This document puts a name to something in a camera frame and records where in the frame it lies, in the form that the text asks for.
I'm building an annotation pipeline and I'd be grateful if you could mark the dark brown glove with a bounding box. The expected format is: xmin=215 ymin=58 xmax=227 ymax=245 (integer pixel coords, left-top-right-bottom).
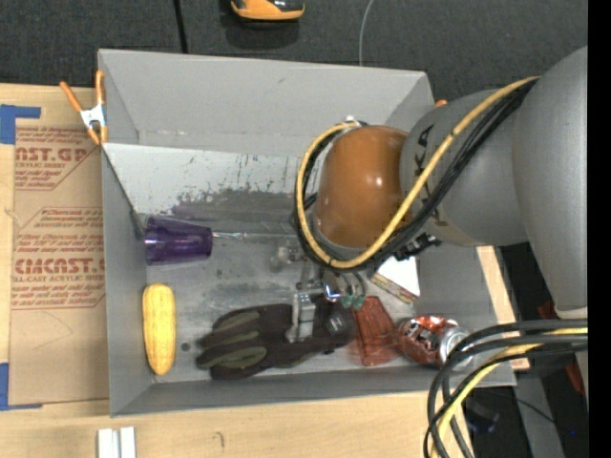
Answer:
xmin=195 ymin=302 xmax=357 ymax=382

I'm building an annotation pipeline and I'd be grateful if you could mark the clear red plastic cup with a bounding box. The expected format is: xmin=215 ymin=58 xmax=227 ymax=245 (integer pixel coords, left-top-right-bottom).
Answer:
xmin=351 ymin=295 xmax=400 ymax=367

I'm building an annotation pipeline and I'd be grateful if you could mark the white flat box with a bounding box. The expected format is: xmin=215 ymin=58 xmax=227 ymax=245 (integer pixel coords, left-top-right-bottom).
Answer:
xmin=369 ymin=254 xmax=422 ymax=306

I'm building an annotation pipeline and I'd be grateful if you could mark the crushed red drink can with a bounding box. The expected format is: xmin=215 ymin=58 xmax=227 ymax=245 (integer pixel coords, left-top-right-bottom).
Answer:
xmin=394 ymin=315 xmax=474 ymax=369

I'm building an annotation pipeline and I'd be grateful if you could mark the purple plastic cup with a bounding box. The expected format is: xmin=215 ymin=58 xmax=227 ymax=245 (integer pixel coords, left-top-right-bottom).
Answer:
xmin=143 ymin=215 xmax=214 ymax=266

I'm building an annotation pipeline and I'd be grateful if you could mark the yellow toy corn cob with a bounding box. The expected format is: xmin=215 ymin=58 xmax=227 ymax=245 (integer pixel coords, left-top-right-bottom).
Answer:
xmin=141 ymin=282 xmax=178 ymax=377

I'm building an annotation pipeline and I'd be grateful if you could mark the grey metal bin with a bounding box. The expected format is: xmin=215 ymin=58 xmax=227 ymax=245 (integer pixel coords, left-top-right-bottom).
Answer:
xmin=96 ymin=49 xmax=519 ymax=418

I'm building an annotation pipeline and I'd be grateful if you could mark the brown cardboard board red print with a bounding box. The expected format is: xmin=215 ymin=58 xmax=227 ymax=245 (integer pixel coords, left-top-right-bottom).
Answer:
xmin=0 ymin=82 xmax=111 ymax=412

